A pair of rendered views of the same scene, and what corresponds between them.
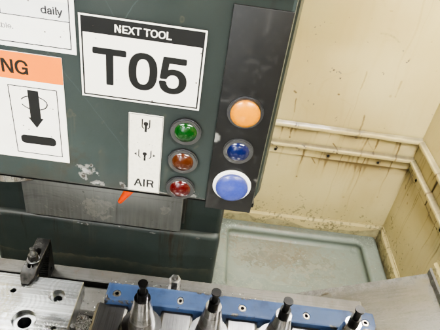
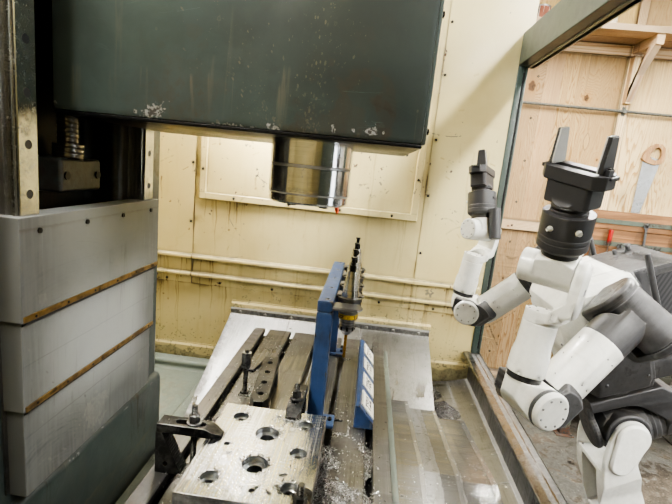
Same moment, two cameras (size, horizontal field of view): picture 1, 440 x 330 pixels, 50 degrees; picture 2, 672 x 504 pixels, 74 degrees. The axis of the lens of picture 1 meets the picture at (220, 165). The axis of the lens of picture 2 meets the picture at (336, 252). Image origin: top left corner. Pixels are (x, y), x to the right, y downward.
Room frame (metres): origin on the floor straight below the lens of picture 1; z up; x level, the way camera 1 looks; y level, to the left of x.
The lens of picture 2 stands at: (0.37, 1.18, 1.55)
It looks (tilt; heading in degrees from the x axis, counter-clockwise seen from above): 11 degrees down; 276
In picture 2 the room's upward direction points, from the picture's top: 6 degrees clockwise
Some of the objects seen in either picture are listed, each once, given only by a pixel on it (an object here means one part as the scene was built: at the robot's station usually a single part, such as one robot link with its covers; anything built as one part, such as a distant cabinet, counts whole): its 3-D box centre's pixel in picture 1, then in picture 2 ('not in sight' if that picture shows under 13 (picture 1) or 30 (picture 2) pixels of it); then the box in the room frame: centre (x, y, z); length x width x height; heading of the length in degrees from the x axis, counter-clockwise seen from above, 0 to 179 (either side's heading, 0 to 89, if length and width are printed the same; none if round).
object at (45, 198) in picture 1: (102, 149); (96, 321); (0.98, 0.31, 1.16); 0.48 x 0.05 x 0.51; 93
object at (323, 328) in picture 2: not in sight; (319, 367); (0.50, 0.14, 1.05); 0.10 x 0.05 x 0.30; 3
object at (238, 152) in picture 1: (238, 151); not in sight; (0.34, -0.01, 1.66); 0.02 x 0.01 x 0.02; 93
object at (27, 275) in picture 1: (36, 267); (190, 438); (0.72, 0.40, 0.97); 0.13 x 0.03 x 0.15; 3
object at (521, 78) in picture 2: not in sight; (496, 217); (-0.08, -0.76, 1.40); 0.04 x 0.04 x 1.20; 3
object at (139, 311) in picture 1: (141, 311); (351, 283); (0.44, 0.08, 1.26); 0.04 x 0.04 x 0.07
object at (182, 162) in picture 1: (183, 161); not in sight; (0.34, 0.03, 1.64); 0.02 x 0.01 x 0.02; 93
